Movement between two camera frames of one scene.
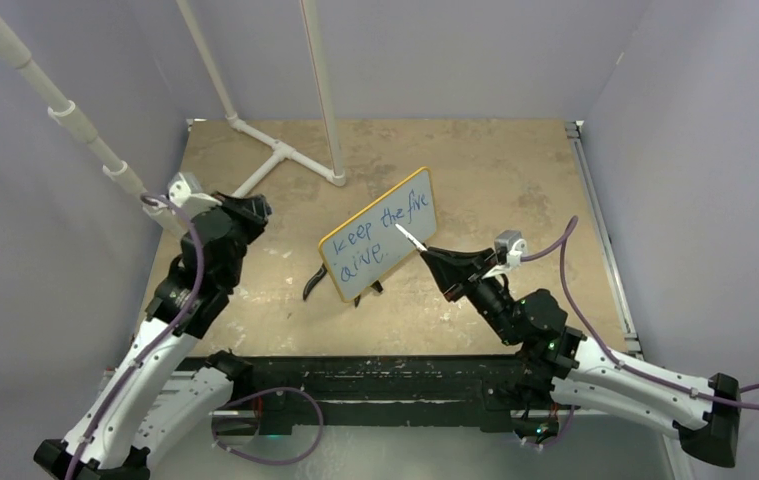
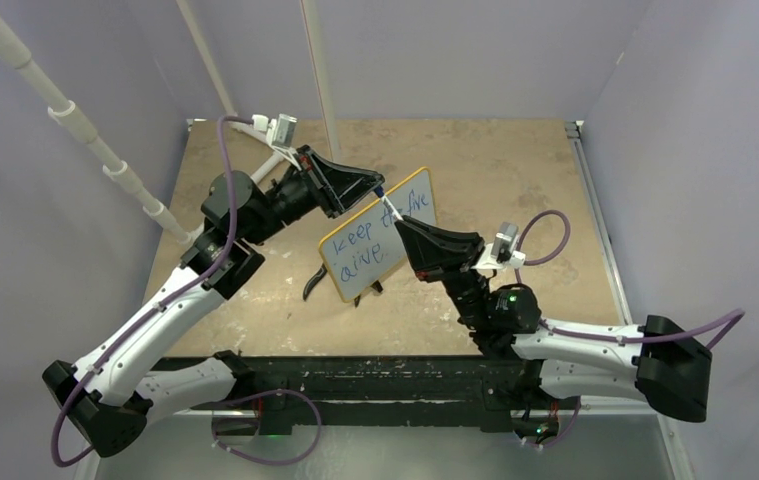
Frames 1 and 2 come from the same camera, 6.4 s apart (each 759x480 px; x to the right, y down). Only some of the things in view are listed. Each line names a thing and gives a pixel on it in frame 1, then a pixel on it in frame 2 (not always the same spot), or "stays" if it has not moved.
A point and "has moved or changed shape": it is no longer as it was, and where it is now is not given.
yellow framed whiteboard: [370, 241] stays
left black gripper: [250, 209] to [335, 189]
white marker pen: [413, 240] has moved or changed shape
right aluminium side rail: [576, 137] stays
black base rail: [461, 393] stays
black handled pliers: [322, 271] stays
